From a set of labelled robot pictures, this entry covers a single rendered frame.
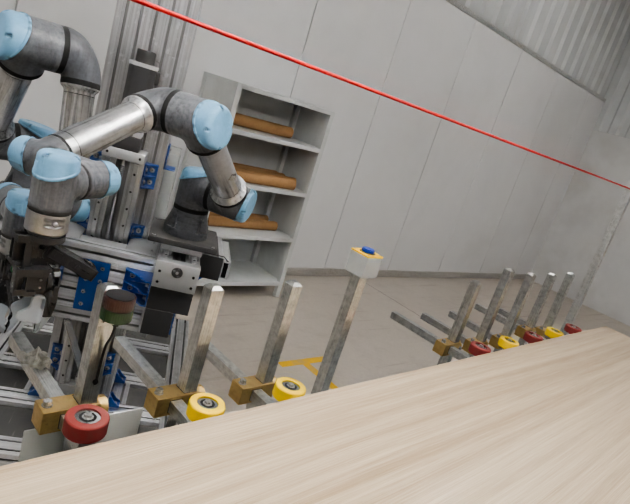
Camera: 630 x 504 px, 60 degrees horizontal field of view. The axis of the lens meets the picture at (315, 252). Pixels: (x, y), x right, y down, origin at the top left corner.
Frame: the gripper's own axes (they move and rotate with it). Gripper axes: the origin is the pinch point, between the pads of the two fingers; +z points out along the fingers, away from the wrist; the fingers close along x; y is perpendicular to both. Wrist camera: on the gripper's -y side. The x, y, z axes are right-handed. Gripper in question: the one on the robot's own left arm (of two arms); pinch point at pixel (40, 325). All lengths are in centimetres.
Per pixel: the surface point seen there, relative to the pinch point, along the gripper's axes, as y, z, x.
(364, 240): -400, 63, -243
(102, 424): -6.1, 9.8, 21.2
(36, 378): -2.8, 15.1, -4.0
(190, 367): -31.7, 8.6, 9.0
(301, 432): -45, 11, 36
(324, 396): -61, 11, 26
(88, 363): -6.8, 3.8, 9.5
